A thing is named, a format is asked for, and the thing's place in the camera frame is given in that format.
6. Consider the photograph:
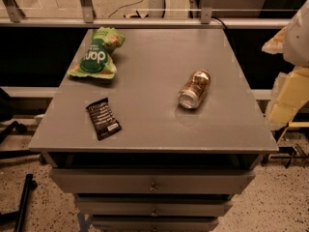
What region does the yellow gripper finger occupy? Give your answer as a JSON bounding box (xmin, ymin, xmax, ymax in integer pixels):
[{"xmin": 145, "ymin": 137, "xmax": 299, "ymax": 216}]
[
  {"xmin": 262, "ymin": 27, "xmax": 287, "ymax": 54},
  {"xmin": 265, "ymin": 67, "xmax": 309, "ymax": 131}
]

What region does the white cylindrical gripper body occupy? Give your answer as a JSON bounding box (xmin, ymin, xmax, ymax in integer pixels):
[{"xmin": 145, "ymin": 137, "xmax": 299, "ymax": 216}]
[{"xmin": 283, "ymin": 0, "xmax": 309, "ymax": 67}]

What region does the black rxbar chocolate wrapper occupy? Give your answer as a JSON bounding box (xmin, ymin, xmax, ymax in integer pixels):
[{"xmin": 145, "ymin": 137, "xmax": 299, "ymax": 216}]
[{"xmin": 86, "ymin": 98, "xmax": 122, "ymax": 140}]

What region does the copper soda can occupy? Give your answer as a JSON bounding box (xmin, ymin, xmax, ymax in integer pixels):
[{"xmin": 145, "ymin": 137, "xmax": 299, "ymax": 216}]
[{"xmin": 178, "ymin": 70, "xmax": 211, "ymax": 109}]

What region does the grey drawer cabinet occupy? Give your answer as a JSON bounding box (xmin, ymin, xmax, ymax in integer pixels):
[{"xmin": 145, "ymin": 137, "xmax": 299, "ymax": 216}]
[{"xmin": 28, "ymin": 28, "xmax": 280, "ymax": 232}]

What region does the middle grey drawer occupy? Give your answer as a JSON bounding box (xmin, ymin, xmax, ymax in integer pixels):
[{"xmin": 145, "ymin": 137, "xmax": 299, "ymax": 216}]
[{"xmin": 75, "ymin": 196, "xmax": 233, "ymax": 217}]

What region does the grey drawer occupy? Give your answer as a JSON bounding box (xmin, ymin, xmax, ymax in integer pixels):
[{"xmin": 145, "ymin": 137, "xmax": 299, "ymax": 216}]
[
  {"xmin": 75, "ymin": 196, "xmax": 233, "ymax": 217},
  {"xmin": 92, "ymin": 217, "xmax": 218, "ymax": 232},
  {"xmin": 50, "ymin": 169, "xmax": 255, "ymax": 194}
]

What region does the green chip bag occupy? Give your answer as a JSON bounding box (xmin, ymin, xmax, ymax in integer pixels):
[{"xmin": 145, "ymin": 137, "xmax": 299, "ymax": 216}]
[{"xmin": 68, "ymin": 27, "xmax": 126, "ymax": 79}]

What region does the bottom grey drawer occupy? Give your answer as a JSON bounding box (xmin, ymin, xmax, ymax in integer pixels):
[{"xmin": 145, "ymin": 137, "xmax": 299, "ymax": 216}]
[{"xmin": 92, "ymin": 217, "xmax": 218, "ymax": 232}]

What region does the top grey drawer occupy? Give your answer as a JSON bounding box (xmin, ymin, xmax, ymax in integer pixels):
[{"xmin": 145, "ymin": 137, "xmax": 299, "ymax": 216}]
[{"xmin": 50, "ymin": 169, "xmax": 255, "ymax": 194}]

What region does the black chair base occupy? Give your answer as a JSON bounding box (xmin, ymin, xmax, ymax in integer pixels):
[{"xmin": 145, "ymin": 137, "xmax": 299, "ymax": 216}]
[{"xmin": 0, "ymin": 88, "xmax": 37, "ymax": 160}]

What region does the black metal stand leg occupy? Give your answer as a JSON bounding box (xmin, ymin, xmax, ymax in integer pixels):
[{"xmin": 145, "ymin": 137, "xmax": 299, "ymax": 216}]
[{"xmin": 0, "ymin": 174, "xmax": 38, "ymax": 232}]

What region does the black floor cable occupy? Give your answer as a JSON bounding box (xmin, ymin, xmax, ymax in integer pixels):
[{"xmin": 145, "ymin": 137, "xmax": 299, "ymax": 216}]
[{"xmin": 106, "ymin": 0, "xmax": 151, "ymax": 19}]

